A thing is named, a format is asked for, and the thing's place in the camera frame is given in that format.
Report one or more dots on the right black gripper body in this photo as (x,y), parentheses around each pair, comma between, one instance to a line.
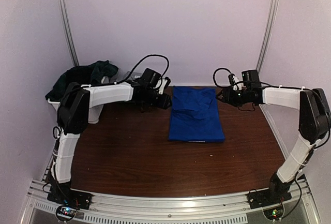
(237,100)

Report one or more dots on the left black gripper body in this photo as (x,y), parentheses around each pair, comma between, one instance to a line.
(151,101)

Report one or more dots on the blue t-shirt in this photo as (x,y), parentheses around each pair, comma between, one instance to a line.
(195,116)

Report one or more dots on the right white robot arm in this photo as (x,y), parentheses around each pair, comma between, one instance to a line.
(313,120)

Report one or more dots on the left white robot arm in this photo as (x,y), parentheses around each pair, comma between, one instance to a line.
(78,104)

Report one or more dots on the white plastic laundry bin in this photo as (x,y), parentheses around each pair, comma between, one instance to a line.
(93,115)

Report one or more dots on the folded grey button shirt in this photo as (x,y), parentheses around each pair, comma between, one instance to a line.
(131,77)

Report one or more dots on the dark green plaid shirt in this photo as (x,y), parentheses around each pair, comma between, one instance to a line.
(87,74)

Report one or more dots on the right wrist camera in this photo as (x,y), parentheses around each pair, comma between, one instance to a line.
(235,83)

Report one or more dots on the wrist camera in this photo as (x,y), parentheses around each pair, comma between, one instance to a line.
(235,83)
(164,83)

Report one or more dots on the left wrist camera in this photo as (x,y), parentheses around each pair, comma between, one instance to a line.
(164,83)

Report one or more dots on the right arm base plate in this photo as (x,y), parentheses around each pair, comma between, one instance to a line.
(262,198)

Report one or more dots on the right aluminium frame post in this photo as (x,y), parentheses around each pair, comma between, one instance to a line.
(273,8)

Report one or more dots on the aluminium frame post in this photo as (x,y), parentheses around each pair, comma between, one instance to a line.
(273,8)
(67,32)

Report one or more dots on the left aluminium frame post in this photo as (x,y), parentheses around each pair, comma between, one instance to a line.
(67,32)

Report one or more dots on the front aluminium rail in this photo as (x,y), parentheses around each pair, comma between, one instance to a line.
(228,208)

